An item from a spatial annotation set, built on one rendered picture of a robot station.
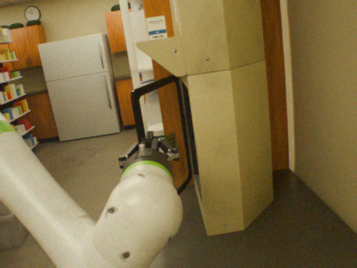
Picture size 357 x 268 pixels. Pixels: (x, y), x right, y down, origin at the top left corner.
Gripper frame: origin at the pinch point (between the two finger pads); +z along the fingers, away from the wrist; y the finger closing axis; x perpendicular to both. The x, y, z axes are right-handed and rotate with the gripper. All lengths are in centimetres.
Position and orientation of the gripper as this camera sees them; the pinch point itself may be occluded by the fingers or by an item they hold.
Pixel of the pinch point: (150, 140)
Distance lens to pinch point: 79.4
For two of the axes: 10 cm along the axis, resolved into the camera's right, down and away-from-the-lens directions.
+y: -9.9, 1.4, -0.1
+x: 1.3, 9.5, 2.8
